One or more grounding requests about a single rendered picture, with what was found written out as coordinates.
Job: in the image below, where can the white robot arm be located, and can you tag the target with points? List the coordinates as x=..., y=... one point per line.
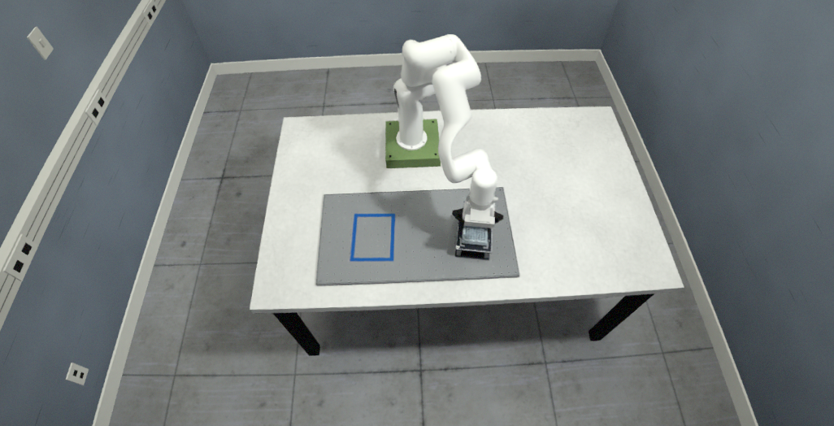
x=448, y=83

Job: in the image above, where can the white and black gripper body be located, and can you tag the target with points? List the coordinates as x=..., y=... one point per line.
x=467, y=208

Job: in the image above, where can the blue rectangular tape outline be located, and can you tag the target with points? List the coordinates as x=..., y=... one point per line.
x=354, y=236

